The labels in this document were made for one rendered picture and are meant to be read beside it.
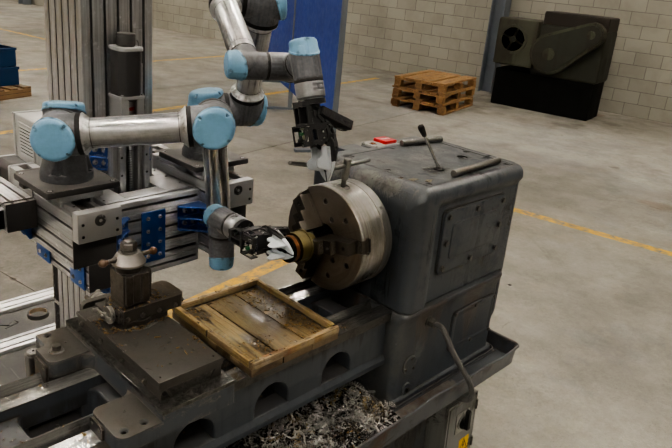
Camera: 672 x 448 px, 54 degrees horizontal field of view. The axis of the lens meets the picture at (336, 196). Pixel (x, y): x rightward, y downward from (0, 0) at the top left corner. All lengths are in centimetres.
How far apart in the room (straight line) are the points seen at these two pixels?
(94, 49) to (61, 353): 97
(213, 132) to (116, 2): 62
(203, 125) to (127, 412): 77
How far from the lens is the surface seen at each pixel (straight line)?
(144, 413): 152
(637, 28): 1162
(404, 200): 190
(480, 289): 234
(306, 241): 183
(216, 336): 176
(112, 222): 201
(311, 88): 167
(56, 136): 189
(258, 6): 208
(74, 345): 175
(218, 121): 185
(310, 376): 189
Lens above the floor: 182
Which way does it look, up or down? 19 degrees down
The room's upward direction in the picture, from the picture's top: 6 degrees clockwise
